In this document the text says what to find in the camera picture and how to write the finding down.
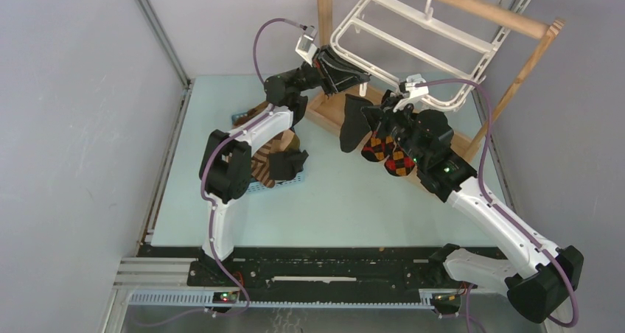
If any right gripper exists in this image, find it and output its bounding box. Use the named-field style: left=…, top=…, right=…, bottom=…
left=363, top=94, right=427, bottom=167

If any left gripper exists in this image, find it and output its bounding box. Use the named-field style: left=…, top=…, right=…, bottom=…
left=288, top=46, right=371, bottom=99

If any red black argyle sock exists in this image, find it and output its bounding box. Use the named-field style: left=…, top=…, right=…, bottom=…
left=384, top=147, right=416, bottom=177

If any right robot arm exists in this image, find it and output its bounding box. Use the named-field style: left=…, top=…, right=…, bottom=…
left=363, top=91, right=584, bottom=328

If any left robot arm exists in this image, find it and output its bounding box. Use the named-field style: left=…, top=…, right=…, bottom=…
left=199, top=45, right=371, bottom=287

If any wooden hanger stand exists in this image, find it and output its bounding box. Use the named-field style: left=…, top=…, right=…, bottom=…
left=329, top=0, right=565, bottom=161

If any pile of socks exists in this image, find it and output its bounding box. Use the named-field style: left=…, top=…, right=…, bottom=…
left=232, top=102, right=300, bottom=189

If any white plastic clip hanger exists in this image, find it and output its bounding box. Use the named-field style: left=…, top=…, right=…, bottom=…
left=333, top=0, right=507, bottom=83

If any light blue perforated basket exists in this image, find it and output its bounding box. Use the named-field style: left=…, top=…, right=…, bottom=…
left=230, top=110, right=307, bottom=196

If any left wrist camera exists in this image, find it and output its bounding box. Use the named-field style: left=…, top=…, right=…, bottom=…
left=295, top=26, right=318, bottom=66

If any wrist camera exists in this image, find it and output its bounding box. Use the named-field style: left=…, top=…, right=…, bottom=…
left=393, top=74, right=429, bottom=112
left=295, top=26, right=318, bottom=66

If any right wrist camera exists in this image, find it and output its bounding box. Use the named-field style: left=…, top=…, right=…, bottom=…
left=393, top=74, right=429, bottom=112

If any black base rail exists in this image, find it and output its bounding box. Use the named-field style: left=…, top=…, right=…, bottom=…
left=138, top=245, right=472, bottom=308

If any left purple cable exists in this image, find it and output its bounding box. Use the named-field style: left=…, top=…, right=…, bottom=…
left=200, top=18, right=309, bottom=320

